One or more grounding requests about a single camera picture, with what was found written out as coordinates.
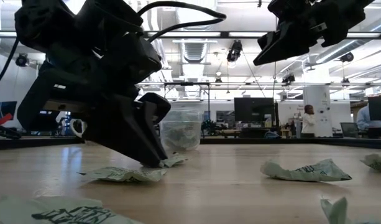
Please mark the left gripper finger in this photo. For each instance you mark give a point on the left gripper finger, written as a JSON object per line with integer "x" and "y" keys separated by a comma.
{"x": 156, "y": 107}
{"x": 125, "y": 130}

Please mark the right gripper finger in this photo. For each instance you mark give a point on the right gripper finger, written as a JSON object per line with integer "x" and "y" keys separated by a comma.
{"x": 268, "y": 39}
{"x": 289, "y": 40}

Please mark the green white stevia packet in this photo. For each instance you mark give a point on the green white stevia packet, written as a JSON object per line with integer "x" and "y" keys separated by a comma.
{"x": 378, "y": 163}
{"x": 305, "y": 172}
{"x": 125, "y": 175}
{"x": 174, "y": 160}
{"x": 53, "y": 211}
{"x": 336, "y": 211}

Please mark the red black background robot arm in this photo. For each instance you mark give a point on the red black background robot arm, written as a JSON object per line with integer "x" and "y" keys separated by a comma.
{"x": 3, "y": 132}

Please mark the black ceiling spotlight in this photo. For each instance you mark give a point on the black ceiling spotlight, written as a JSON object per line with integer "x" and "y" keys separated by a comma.
{"x": 288, "y": 78}
{"x": 22, "y": 60}
{"x": 347, "y": 57}
{"x": 234, "y": 51}

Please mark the clear plastic cup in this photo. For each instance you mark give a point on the clear plastic cup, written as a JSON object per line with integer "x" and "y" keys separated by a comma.
{"x": 193, "y": 118}

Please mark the green ceramic mug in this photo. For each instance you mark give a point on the green ceramic mug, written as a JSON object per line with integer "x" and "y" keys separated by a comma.
{"x": 71, "y": 127}

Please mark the white building column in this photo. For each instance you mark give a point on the white building column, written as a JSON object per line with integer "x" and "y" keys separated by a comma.
{"x": 320, "y": 99}

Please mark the black computer monitor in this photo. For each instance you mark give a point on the black computer monitor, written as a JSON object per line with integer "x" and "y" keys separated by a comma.
{"x": 254, "y": 109}

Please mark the person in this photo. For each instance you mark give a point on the person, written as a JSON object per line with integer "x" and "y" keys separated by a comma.
{"x": 364, "y": 119}
{"x": 308, "y": 123}

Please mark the black monitor back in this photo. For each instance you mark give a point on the black monitor back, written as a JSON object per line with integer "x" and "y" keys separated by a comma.
{"x": 379, "y": 109}

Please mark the grey office chair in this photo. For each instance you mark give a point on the grey office chair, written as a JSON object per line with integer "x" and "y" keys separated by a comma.
{"x": 348, "y": 128}

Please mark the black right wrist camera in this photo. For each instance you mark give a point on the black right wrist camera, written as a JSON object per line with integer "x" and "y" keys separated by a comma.
{"x": 286, "y": 7}

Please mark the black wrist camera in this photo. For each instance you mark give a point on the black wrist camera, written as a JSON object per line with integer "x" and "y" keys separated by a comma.
{"x": 137, "y": 59}
{"x": 286, "y": 7}

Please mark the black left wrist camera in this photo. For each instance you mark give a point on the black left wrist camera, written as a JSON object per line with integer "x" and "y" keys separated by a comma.
{"x": 137, "y": 59}

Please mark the dark wall screen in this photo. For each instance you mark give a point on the dark wall screen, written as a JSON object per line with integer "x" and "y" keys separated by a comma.
{"x": 8, "y": 107}

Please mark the black metal table frame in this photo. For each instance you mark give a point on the black metal table frame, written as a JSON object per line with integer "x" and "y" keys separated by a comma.
{"x": 38, "y": 142}

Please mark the silver ventilation duct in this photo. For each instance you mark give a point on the silver ventilation duct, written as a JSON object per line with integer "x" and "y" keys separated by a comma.
{"x": 194, "y": 46}

